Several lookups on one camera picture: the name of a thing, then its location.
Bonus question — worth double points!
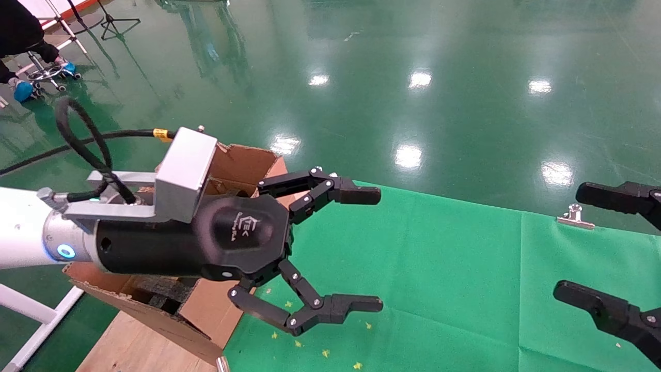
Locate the green table cloth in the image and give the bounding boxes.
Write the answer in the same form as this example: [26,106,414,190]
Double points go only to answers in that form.
[222,177,661,372]

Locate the black double pole stand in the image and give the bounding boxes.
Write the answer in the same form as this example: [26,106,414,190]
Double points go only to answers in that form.
[66,0,105,34]

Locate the large open cardboard carton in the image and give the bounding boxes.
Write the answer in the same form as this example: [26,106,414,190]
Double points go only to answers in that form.
[62,142,289,365]

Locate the black foam block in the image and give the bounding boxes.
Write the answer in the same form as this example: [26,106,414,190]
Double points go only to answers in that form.
[133,274,197,315]

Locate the white work table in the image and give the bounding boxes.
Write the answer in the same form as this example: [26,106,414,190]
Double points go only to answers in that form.
[39,0,88,55]

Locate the seated person in black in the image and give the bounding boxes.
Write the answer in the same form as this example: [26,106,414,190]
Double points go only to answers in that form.
[0,0,78,103]

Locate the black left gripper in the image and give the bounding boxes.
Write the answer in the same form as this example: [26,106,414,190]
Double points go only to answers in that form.
[96,166,384,337]

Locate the black tripod stand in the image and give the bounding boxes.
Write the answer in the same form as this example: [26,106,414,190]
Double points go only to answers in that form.
[98,0,141,41]

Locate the white metal frame bars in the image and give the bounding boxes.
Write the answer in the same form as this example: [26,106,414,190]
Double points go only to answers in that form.
[0,283,85,372]

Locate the wheeled metal stool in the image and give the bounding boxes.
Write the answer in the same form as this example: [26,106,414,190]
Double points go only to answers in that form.
[23,51,82,94]

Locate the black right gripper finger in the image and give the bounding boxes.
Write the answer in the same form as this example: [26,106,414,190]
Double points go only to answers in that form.
[553,280,661,368]
[575,181,661,231]

